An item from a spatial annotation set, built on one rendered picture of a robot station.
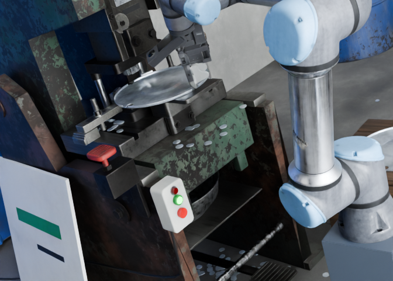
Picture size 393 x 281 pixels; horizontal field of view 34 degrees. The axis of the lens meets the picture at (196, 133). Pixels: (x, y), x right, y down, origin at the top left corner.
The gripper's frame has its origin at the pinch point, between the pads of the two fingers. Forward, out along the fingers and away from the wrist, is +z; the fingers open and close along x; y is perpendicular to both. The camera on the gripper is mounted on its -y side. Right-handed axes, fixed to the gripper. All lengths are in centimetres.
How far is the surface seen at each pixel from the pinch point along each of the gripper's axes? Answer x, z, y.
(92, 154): -20.7, -3.5, -28.3
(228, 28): 188, 111, 23
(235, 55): 182, 128, 22
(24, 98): 23, 4, -52
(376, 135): 10, 50, 54
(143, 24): 17.4, -12.5, -8.7
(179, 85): 5.6, 3.2, -3.8
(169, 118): 0.6, 9.8, -9.2
